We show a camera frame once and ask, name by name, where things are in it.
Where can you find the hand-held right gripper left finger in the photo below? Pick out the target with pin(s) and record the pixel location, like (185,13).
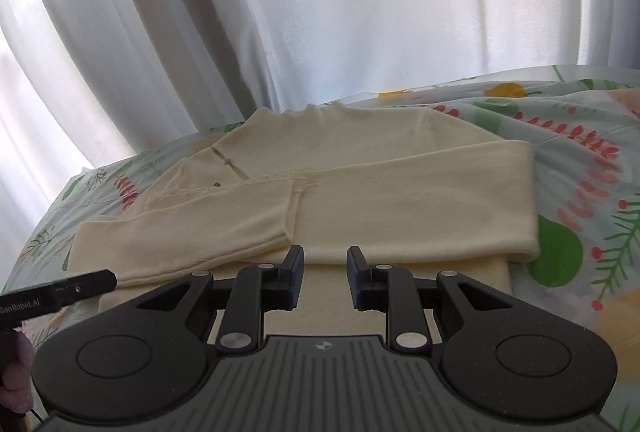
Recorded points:
(295,273)

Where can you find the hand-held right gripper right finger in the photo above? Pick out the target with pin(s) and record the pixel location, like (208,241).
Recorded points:
(354,278)

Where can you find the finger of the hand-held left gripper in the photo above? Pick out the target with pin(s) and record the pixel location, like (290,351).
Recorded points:
(90,284)

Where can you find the cream knit sweater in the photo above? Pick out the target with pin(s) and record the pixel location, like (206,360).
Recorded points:
(400,172)

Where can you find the person's left hand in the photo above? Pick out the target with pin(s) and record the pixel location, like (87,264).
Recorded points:
(22,372)

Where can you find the floral bed sheet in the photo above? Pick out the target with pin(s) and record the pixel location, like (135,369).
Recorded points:
(575,152)

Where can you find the white curtain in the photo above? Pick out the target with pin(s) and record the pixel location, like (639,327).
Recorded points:
(350,12)

